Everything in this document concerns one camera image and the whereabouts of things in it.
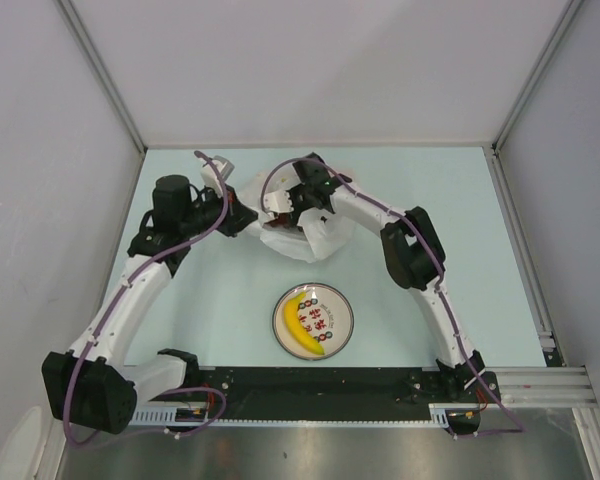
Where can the white plastic bag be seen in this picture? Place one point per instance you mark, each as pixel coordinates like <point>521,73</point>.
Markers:
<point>318,235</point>

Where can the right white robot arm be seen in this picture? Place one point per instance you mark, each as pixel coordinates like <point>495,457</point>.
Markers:
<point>413,255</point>

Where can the dark red fake fruit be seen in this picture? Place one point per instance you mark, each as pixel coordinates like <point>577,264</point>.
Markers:
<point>286,221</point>

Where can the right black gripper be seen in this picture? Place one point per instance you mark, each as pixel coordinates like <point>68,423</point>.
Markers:
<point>292,191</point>

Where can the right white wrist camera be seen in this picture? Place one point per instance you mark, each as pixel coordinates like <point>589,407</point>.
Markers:
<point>277,202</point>

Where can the left aluminium frame post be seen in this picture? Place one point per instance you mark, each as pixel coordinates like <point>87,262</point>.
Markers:
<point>79,31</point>

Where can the round printed plate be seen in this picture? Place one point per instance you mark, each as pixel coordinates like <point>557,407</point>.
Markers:
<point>325,313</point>

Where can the white slotted cable duct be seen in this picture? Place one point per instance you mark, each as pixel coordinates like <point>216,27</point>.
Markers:
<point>181,416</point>

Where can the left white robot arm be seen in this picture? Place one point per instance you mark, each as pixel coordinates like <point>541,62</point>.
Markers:
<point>89,385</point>

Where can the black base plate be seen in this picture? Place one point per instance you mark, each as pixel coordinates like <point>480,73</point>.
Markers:
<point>345,394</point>

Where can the yellow fake banana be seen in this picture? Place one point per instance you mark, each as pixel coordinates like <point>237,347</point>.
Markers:
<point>295,327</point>

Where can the aluminium frame post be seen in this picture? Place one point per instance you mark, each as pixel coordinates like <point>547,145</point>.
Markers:
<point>539,69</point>
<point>79,31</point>

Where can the aluminium front rail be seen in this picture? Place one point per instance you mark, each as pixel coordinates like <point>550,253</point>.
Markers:
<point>524,386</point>

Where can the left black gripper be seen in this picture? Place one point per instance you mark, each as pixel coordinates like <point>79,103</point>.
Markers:
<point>237,216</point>

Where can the right aluminium frame post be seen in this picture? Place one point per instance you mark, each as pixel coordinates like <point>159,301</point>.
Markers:
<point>539,69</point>

